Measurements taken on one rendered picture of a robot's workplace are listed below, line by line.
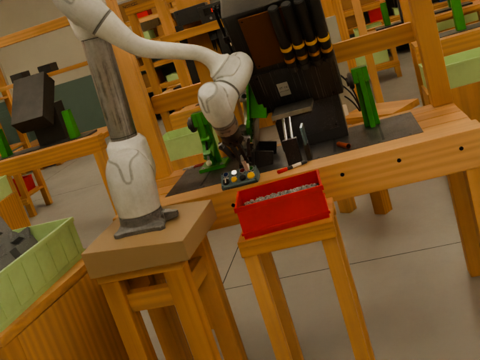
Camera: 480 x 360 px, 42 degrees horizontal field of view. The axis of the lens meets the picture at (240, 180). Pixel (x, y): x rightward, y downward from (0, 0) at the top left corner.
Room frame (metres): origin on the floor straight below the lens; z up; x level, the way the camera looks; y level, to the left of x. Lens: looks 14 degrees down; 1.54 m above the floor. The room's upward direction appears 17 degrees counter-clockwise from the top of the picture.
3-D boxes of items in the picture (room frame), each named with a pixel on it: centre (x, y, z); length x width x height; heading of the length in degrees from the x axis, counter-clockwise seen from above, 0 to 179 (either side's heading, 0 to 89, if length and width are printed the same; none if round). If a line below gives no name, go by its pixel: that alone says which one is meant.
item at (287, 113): (2.58, -0.31, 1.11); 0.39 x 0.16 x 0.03; 167
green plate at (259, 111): (2.65, -0.17, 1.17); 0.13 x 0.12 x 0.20; 77
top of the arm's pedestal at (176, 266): (2.15, 0.37, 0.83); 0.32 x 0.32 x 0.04; 73
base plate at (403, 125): (2.69, -0.25, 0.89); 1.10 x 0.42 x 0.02; 77
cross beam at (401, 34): (3.05, -0.33, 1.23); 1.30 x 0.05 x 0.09; 77
